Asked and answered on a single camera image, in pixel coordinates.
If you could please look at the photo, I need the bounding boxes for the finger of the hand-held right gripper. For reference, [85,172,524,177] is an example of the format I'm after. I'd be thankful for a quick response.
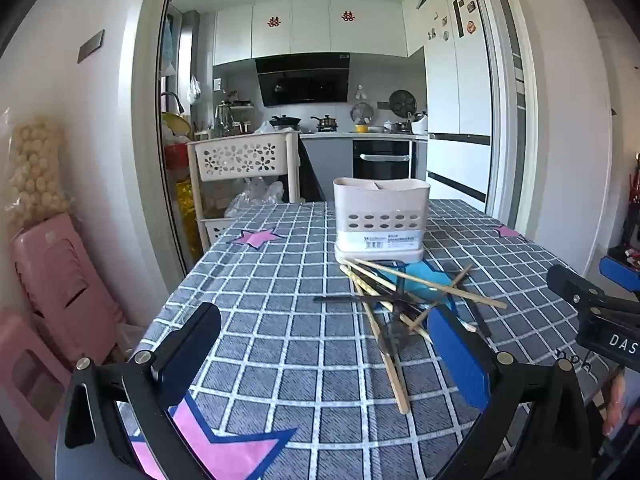
[546,264,621,311]
[600,256,640,288]

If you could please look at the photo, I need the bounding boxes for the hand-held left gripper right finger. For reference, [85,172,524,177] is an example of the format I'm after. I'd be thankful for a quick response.
[429,305,608,480]

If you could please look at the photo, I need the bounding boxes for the pink plastic stool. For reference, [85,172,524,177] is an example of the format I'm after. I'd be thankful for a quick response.
[0,310,72,433]
[12,212,127,358]

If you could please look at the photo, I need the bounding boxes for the kitchen faucet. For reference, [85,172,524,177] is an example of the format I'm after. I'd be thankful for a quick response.
[160,91,186,117]

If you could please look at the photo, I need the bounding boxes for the black range hood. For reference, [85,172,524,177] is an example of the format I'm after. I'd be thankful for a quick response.
[254,53,351,108]

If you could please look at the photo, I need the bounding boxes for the black built-in oven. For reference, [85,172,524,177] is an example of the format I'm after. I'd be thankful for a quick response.
[352,139,412,194]

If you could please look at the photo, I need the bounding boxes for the white refrigerator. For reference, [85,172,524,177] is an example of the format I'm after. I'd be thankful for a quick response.
[421,0,495,207]

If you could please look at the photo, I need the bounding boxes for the black round fan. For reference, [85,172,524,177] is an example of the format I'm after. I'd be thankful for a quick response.
[389,89,418,117]

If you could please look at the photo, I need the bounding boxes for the stack of yellow packets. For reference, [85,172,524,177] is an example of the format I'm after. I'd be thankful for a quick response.
[172,174,202,257]

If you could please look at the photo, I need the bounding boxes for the beige plastic storage cart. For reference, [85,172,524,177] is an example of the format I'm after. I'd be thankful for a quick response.
[186,129,304,261]

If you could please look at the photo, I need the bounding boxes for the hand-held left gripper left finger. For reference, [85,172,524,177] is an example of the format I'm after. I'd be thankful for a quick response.
[54,301,222,480]

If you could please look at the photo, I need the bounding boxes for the white upper kitchen cabinets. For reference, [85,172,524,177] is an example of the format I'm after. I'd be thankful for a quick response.
[213,0,409,66]

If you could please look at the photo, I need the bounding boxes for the yellow bowl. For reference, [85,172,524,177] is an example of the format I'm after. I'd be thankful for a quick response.
[160,112,194,139]

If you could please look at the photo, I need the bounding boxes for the white plastic utensil holder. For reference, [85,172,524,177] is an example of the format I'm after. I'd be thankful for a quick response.
[332,176,426,264]

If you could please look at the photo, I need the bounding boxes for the orange patterned wooden chopstick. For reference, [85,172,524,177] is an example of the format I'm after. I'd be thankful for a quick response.
[348,272,412,415]

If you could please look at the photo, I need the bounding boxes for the glass kettle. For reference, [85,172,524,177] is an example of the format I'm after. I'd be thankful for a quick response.
[214,101,239,137]

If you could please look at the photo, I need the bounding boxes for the bag of puffed snack balls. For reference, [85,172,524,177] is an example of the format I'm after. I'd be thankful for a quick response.
[0,109,77,242]

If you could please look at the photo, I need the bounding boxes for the small fan with yellow base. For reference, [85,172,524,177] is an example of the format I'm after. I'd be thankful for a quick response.
[350,102,374,134]

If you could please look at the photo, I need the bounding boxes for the person's right hand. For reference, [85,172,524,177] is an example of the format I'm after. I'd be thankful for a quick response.
[602,372,640,438]

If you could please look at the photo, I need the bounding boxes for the white sliding door frame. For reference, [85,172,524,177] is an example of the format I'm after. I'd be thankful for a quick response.
[131,0,540,281]

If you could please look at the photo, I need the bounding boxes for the grey checked tablecloth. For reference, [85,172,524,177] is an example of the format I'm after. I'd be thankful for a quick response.
[112,199,615,480]

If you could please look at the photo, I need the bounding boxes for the clear plastic bag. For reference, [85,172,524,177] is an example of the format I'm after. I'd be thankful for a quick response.
[224,179,286,219]

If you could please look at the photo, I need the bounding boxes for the grey wall switch plate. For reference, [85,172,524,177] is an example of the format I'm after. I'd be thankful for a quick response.
[77,29,106,64]

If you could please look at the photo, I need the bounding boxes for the group of wooden chopsticks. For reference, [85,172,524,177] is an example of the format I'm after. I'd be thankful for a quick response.
[339,257,507,346]

